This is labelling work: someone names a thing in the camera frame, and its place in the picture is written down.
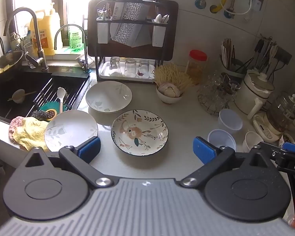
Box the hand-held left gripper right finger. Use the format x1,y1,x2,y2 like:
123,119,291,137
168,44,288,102
180,137,271,188

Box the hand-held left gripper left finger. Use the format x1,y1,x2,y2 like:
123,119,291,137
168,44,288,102
24,136,114,188

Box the white plastic bowl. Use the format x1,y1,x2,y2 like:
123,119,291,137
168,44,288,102
207,129,236,152
218,109,243,138

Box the white leaf print plate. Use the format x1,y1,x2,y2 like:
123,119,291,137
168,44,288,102
44,110,98,152
86,81,133,113

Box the white ceramic bowl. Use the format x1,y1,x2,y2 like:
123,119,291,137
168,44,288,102
242,131,264,153

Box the floral patterned deep plate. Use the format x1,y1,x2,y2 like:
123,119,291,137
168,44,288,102
111,110,169,156

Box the leaf patterned tea cup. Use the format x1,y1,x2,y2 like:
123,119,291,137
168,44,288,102
278,133,295,148

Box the glass kettle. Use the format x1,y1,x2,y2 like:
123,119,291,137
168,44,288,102
265,94,295,134

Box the teal flower shaped sponge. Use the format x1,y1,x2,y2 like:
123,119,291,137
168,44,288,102
39,100,72,121

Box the yellow dish cloth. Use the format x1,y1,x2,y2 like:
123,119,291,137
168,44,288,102
12,117,50,151

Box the white plastic spoon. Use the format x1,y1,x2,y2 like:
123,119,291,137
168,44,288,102
57,87,66,114

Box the steel wool scrubber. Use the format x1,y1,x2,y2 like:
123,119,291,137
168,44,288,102
31,110,48,121

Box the ceramic bowl with brown foot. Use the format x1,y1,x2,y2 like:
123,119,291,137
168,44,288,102
156,85,184,104

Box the cluster of clear glass cups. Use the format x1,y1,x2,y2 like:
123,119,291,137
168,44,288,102
199,73,239,110

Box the garlic bulbs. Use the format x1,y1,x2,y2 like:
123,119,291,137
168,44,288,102
157,82,181,97

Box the roll-up sink drying rack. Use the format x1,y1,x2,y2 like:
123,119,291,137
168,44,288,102
32,75,89,115

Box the white electric pot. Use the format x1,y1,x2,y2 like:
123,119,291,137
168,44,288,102
234,69,276,116

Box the pink scrubbing cloth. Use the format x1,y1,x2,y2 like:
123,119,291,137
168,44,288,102
9,116,28,139

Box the red lid glass jar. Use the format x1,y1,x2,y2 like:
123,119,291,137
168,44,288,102
186,50,208,83

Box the black dish rack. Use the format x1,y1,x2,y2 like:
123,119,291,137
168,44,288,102
88,0,179,83

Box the black kitchen sink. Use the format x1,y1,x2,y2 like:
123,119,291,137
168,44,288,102
0,65,93,124

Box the hanging kitchen utensils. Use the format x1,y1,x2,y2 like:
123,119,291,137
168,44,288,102
253,34,293,75

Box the bundle of chopsticks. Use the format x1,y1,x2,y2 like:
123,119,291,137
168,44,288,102
220,38,236,70

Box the small chrome faucet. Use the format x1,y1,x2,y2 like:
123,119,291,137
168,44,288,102
54,24,91,73

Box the green dish soap bottle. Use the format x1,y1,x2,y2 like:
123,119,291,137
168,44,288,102
68,26,84,51

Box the white utensil holder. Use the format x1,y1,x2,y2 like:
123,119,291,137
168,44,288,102
97,21,111,44
151,25,168,48

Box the stainless steel mixing bowl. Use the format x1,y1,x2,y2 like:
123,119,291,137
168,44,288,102
0,50,24,83

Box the tall grey faucet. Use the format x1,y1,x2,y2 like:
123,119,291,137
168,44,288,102
3,7,49,71

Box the yellow detergent bottle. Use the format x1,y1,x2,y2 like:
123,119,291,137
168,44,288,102
30,2,63,56

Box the plain steel cleaver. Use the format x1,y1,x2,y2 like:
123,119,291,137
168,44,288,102
131,5,153,48

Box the hammered steel cleaver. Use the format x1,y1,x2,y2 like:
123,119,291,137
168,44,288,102
112,2,145,44

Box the white spoons in holder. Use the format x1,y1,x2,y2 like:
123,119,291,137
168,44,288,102
153,13,170,25

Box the round wire rack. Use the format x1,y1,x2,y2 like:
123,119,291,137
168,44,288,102
197,88,233,116

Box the wall socket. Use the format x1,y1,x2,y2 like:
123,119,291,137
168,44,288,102
248,0,265,12

